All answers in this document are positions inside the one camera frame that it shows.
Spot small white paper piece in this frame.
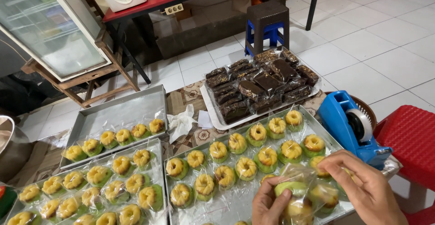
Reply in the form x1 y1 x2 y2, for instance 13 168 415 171
198 110 214 130

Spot blue plastic stool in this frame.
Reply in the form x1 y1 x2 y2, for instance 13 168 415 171
245 20 285 57

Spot deep metal baking tray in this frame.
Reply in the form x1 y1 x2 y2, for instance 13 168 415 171
60 84 168 170

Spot row of wrapped cakes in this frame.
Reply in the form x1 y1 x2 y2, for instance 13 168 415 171
63 118 166 163

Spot person's right hand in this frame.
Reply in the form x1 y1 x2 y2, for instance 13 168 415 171
318 149 408 225

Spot blue tape dispenser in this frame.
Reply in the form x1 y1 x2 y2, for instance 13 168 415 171
317 90 393 170

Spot metal pot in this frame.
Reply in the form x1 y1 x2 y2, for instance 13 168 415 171
0 115 34 185

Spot large metal baking tray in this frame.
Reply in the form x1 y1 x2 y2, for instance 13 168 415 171
164 105 355 225

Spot brown cardboard box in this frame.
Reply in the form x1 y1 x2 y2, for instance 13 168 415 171
231 0 252 13

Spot person's left hand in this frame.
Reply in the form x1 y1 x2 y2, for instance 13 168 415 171
252 176 293 225

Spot glass door display fridge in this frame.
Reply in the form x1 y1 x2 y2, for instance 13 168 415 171
0 0 113 82

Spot red and green container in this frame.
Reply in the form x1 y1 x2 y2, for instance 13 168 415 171
0 186 18 219

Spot wooden stand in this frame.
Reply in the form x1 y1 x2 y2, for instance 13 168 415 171
21 31 141 109

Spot brown plastic stool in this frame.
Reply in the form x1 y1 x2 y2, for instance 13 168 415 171
244 1 290 57

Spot rows of wrapped cakes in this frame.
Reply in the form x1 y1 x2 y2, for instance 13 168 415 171
165 110 340 225

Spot patterned floor mat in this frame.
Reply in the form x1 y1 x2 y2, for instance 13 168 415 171
32 80 327 185

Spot white plastic tray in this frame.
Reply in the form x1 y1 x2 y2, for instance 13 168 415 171
199 81 322 131

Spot brown woven basket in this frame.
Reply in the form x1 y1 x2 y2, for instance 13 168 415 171
324 92 377 131

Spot cream power strip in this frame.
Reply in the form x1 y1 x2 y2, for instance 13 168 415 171
164 3 184 15

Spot group of wrapped cakes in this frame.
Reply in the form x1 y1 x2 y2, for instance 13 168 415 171
7 149 164 225

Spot pile of wrapped chocolate brownies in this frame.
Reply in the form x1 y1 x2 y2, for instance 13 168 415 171
205 47 320 125

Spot black plastic bag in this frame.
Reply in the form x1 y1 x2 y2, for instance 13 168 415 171
0 70 50 117

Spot crumpled white tissue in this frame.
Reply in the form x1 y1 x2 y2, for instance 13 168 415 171
167 104 198 144

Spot red plastic stool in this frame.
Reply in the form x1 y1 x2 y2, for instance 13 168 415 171
373 105 435 225

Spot plastic-wrapped green yellow cake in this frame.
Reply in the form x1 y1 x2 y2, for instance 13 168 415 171
274 164 320 225

